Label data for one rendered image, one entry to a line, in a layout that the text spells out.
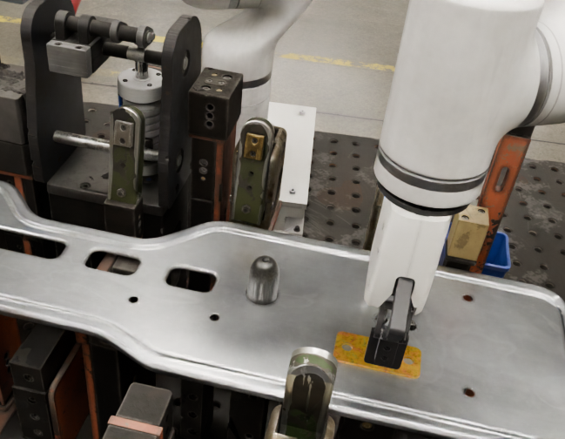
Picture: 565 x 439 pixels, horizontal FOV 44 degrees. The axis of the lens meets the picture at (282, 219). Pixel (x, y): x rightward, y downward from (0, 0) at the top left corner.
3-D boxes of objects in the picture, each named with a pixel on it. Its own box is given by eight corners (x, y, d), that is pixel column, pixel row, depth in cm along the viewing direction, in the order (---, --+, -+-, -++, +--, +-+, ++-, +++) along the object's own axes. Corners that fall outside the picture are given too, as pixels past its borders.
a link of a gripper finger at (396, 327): (404, 237, 57) (391, 284, 60) (396, 306, 51) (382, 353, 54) (418, 239, 56) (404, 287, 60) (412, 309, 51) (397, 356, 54)
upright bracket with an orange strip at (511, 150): (411, 404, 100) (516, 97, 69) (411, 397, 101) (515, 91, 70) (431, 408, 100) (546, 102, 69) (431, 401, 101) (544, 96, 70)
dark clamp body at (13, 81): (-7, 320, 105) (-58, 94, 82) (35, 264, 116) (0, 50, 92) (59, 334, 104) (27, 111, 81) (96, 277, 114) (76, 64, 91)
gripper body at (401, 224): (386, 131, 58) (362, 234, 65) (373, 200, 50) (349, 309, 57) (474, 148, 57) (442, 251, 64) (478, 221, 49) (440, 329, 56)
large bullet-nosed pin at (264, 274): (242, 311, 72) (246, 264, 68) (250, 291, 74) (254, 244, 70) (272, 318, 72) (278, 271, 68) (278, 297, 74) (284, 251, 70)
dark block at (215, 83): (184, 335, 106) (187, 89, 80) (197, 304, 111) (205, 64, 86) (215, 342, 105) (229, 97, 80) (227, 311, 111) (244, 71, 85)
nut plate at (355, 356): (332, 361, 66) (333, 352, 65) (337, 332, 69) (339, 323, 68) (419, 380, 65) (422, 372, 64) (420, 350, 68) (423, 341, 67)
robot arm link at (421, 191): (384, 111, 56) (378, 142, 58) (374, 168, 49) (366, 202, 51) (487, 130, 56) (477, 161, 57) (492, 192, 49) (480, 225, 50)
